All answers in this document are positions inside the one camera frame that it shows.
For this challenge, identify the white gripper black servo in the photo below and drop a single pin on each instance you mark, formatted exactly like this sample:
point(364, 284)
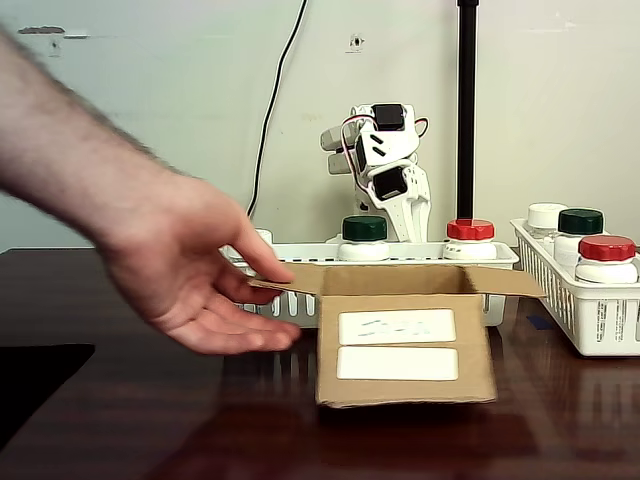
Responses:
point(406, 212)

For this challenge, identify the white bottle with green cap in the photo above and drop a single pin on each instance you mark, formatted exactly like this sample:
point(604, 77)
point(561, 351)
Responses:
point(364, 229)

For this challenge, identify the brown cardboard box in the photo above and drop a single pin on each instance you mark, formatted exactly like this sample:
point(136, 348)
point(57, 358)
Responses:
point(400, 390)

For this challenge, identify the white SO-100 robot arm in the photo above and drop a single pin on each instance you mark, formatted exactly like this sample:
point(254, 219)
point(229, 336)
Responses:
point(400, 142)

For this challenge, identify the hairy person's forearm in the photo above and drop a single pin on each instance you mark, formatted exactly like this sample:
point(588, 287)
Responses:
point(50, 140)

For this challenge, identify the white plastic basket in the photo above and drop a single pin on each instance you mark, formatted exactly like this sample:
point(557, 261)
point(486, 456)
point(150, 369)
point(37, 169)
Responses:
point(415, 252)
point(600, 330)

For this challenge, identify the white bottle with red cap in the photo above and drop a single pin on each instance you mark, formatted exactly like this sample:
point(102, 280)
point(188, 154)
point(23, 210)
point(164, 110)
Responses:
point(470, 230)
point(605, 247)

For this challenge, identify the green cap bottle marked B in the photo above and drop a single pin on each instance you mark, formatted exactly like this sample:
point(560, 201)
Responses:
point(580, 220)

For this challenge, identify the bare person's hand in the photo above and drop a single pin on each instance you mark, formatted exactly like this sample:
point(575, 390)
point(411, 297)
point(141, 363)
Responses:
point(190, 280)

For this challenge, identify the black vertical pole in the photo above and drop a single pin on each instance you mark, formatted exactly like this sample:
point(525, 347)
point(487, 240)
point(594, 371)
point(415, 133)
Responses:
point(467, 100)

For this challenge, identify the blue tape piece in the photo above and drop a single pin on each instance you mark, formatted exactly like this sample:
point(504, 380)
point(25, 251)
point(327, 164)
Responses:
point(540, 323)

